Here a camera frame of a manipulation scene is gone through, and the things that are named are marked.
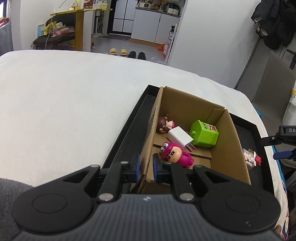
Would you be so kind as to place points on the white bottle yellow label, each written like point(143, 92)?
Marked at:
point(289, 118)

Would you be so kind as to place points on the yellow side table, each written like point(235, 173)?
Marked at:
point(79, 24)

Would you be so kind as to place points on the white charger plug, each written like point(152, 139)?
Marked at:
point(179, 136)

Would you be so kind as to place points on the brown cardboard box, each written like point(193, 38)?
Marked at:
point(184, 109)

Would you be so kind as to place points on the brown haired doll figurine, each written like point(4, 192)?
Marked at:
point(164, 124)

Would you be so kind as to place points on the red crab toy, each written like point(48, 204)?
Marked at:
point(257, 160)

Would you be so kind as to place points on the green hexagonal box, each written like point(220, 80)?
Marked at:
point(203, 134)

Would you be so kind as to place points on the white kitchen cabinet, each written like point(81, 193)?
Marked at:
point(152, 27)

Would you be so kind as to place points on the grey chair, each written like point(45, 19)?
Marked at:
point(274, 91)

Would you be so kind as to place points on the black tray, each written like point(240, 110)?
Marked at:
point(131, 141)

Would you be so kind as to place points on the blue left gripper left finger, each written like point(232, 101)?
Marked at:
point(135, 167)

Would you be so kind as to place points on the black hanging clothes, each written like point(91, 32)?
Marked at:
point(274, 22)

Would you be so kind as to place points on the grey bunny cube toy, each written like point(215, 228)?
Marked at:
point(249, 159)

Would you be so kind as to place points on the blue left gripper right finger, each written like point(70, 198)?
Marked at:
point(157, 168)

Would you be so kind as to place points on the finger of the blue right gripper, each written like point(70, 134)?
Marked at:
point(283, 155)

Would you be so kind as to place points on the pink bear figurine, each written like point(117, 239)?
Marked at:
point(173, 153)

